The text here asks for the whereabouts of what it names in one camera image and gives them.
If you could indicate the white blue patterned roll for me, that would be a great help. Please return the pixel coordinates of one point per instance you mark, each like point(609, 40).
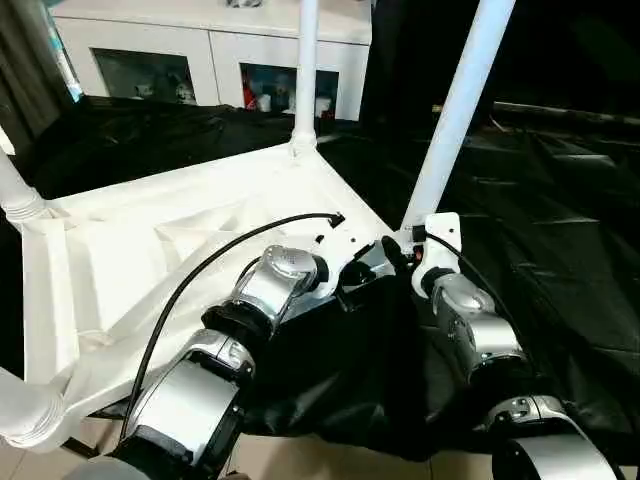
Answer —
point(67, 65)

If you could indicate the black work mat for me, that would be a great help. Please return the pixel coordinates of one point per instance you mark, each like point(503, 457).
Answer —
point(550, 225)

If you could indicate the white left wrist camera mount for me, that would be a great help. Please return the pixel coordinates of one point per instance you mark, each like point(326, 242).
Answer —
point(330, 240)

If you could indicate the white jar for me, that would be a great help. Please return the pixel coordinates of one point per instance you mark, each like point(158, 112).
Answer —
point(265, 103)

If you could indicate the dark grey robot torso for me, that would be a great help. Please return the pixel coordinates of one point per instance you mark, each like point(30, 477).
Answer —
point(105, 470)

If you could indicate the dark long rod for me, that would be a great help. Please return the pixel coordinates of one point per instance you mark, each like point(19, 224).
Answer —
point(565, 115)

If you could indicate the white plastic table top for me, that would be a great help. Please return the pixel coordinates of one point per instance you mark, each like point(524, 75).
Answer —
point(150, 225)

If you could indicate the small gold object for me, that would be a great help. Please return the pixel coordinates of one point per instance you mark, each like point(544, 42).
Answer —
point(436, 108)

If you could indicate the red package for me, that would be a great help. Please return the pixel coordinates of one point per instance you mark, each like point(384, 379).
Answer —
point(249, 92)

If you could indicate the white tub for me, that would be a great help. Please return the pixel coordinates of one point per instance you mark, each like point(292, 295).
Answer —
point(287, 102)

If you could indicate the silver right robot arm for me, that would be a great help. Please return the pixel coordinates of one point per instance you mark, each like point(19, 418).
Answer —
point(475, 325)

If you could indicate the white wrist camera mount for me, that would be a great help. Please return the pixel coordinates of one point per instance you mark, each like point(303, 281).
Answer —
point(330, 240)
point(442, 235)

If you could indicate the small silver object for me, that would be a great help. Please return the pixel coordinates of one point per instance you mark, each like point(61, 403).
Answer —
point(242, 2)

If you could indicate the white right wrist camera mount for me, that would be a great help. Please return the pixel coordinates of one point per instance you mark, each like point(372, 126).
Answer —
point(442, 235)

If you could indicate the white glass door cabinet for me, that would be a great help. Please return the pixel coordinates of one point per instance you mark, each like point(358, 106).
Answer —
point(200, 35)

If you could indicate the white plastic table leg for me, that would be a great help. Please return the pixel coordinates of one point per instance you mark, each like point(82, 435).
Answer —
point(450, 115)
point(20, 190)
point(306, 75)
point(25, 405)

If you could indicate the white cup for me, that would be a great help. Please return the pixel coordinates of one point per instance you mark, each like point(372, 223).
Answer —
point(323, 107)

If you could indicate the beige curtain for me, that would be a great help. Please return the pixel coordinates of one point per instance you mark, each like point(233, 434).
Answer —
point(25, 65)

